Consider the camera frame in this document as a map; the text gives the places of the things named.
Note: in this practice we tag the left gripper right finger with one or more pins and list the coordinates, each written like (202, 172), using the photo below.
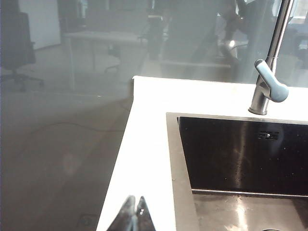
(144, 216)

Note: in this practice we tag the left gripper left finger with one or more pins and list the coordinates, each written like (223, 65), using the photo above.
(125, 216)

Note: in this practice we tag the dark steel sink basin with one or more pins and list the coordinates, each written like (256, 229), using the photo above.
(240, 156)

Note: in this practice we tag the brushed steel faucet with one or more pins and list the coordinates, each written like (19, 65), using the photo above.
(279, 36)

